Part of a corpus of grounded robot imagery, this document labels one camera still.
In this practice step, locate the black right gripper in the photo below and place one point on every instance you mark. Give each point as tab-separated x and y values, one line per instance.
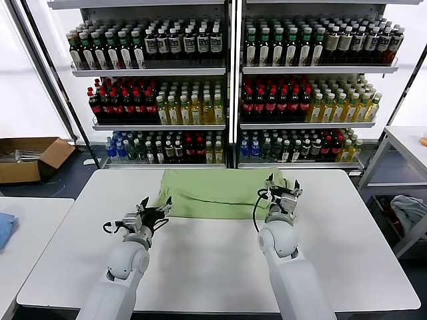
276	196

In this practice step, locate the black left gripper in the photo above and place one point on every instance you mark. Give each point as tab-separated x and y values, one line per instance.
151	218

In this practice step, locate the light green t-shirt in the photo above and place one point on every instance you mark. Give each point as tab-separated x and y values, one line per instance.
217	190

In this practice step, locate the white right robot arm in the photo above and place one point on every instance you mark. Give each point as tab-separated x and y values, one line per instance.
283	240

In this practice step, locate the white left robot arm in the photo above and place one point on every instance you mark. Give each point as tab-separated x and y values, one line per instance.
126	263

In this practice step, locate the small dark white-cap bottle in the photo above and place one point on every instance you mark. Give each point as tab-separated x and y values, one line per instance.
169	153
179	153
160	154
150	154
306	150
316	150
286	151
296	151

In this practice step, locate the green-tinted clear bottle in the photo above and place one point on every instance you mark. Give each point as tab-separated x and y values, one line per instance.
276	150
140	152
266	150
131	151

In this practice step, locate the blue water bottle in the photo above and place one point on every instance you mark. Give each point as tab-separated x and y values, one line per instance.
244	150
255	150
111	150
121	150

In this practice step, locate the small red-cap cola bottle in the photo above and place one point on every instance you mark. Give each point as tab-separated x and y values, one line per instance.
335	148
190	151
325	148
199	151

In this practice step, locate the small yellow juice bottle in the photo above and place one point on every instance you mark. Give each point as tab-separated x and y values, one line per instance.
347	151
209	154
357	151
219	154

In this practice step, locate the white paper scrap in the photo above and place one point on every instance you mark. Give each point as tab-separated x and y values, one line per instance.
88	162

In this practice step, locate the brown cardboard box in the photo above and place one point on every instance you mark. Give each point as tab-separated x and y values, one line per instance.
53	156

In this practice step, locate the grey metal shelf rack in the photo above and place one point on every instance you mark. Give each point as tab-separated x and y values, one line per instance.
317	70
150	72

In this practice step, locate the small white side table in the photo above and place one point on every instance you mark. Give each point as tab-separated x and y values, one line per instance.
33	226

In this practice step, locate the grey-blue crumpled cloth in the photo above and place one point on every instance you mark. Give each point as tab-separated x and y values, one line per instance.
408	210

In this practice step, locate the green-cap dark tea bottle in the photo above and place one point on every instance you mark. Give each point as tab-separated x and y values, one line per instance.
126	55
278	50
138	55
251	50
89	55
101	55
77	55
291	50
264	50
113	55
304	50
317	50

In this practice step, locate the grey metal parts bundle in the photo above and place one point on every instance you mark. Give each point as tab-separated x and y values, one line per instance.
26	155

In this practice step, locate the plastic cup orange contents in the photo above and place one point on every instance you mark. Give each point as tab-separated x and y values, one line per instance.
424	141

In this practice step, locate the blue folded cloth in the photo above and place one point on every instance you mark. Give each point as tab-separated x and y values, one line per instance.
6	230

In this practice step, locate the dark bottle beige label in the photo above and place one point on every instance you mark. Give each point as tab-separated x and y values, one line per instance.
345	43
332	43

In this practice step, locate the black bottle white label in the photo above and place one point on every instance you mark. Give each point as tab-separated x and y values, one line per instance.
163	44
175	44
150	45
189	43
215	43
203	43

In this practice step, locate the dark bottle grey label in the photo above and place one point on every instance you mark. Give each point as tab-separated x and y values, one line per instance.
396	42
371	42
383	42
358	42

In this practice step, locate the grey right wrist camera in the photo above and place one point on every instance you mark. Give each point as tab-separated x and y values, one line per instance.
288	204

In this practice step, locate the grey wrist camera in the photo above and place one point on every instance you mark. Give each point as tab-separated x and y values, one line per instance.
288	204
130	221

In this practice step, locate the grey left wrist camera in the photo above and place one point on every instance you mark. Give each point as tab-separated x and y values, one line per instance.
130	221

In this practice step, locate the white table grey frame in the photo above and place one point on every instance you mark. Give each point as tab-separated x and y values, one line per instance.
407	140

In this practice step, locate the black slanted frame pole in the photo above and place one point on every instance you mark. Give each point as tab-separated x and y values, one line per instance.
395	110
65	100

